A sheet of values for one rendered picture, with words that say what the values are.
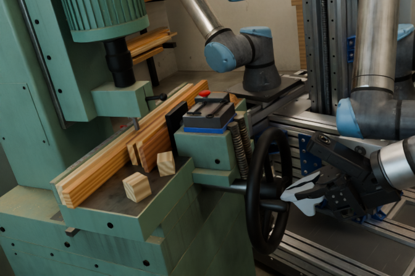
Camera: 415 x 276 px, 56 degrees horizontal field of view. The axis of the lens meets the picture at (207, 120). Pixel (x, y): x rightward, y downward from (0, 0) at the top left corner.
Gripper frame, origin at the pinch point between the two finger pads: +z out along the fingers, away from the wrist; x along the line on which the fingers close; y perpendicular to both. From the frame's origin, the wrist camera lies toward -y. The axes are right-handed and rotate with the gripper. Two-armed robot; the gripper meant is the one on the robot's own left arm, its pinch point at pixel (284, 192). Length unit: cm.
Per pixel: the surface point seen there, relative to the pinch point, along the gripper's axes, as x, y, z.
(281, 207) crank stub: -2.3, 1.5, 0.9
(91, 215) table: -18.4, -17.2, 30.0
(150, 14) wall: 312, -122, 227
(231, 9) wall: 338, -73, 151
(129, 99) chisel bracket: 3.7, -33.1, 24.6
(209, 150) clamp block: 5.3, -13.4, 14.4
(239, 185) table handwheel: 7.5, -2.1, 14.4
